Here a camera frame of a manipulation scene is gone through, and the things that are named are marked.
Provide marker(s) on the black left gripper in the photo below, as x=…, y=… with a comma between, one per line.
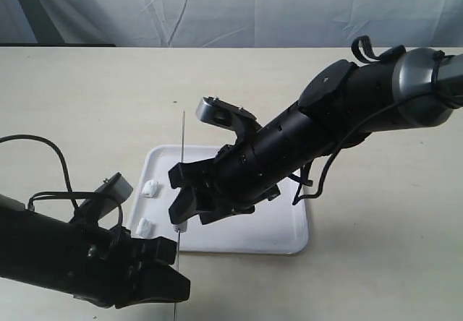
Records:
x=109, y=268

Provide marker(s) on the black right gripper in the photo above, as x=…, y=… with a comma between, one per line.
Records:
x=232, y=183

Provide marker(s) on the white marshmallow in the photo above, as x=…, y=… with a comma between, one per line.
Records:
x=150, y=188
x=145, y=229
x=180, y=228

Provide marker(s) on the thin metal skewer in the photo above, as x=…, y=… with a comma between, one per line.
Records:
x=176, y=265

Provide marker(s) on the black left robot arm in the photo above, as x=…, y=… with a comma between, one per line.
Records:
x=35, y=248

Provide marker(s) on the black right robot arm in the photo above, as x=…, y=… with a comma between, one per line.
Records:
x=339, y=109

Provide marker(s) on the white plastic tray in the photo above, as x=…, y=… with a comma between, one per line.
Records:
x=276, y=227

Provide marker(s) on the grey backdrop curtain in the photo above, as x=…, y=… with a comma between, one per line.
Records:
x=231, y=23

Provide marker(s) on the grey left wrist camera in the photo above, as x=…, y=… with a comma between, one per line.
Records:
x=109, y=196

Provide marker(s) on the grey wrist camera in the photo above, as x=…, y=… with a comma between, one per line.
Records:
x=109, y=196
x=213, y=111

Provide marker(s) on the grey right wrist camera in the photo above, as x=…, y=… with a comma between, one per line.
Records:
x=213, y=111

